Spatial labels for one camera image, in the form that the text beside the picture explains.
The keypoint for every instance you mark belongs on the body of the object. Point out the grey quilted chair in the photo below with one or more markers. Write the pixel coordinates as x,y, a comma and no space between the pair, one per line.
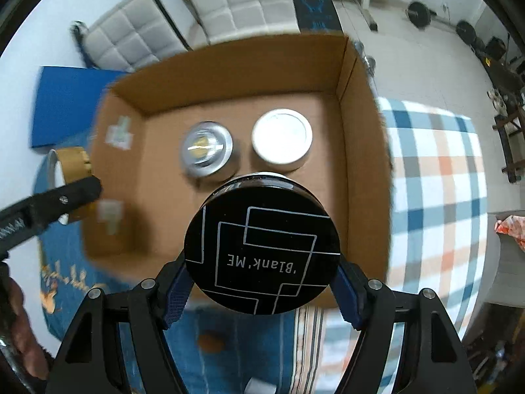
242,0
127,33

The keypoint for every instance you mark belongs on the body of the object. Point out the gold round jar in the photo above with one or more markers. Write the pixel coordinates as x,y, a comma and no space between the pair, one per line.
71,162

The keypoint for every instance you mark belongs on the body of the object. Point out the silver tin with clear lid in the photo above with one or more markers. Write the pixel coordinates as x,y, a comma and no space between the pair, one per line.
208,152

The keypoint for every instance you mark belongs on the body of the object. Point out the person's left hand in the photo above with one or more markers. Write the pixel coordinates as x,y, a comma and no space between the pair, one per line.
22,328

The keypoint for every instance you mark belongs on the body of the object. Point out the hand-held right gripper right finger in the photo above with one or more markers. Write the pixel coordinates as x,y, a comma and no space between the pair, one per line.
348,297

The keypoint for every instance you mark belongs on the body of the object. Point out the cardboard box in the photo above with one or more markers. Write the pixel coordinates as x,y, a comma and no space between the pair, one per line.
156,197

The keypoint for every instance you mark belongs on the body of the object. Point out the black barbell with plates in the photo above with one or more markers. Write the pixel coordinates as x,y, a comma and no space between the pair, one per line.
443,22

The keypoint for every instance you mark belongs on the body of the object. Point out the plaid blanket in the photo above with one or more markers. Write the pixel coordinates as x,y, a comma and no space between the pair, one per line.
434,197

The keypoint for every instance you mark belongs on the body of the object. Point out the dark wooden chair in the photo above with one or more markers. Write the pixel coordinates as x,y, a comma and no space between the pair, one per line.
508,139

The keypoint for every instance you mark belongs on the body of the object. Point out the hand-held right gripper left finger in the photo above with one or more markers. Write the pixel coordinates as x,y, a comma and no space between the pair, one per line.
175,301

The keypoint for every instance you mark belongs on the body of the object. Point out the silver tin with white lid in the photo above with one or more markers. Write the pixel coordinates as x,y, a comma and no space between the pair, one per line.
282,137

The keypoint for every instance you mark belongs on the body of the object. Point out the black and blue exercise mat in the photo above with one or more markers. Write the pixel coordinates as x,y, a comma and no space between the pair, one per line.
316,8

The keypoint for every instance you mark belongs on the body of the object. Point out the black round jar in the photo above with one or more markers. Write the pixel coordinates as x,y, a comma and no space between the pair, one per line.
262,254

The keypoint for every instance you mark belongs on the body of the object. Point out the blue foam mat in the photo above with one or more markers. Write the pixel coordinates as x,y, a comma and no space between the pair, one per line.
65,106

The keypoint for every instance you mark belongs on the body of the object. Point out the orange plastic bag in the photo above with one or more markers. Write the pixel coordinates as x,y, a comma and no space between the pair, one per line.
512,230

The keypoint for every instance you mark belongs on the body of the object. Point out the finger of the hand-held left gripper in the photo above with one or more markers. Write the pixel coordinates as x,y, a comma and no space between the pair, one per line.
65,201

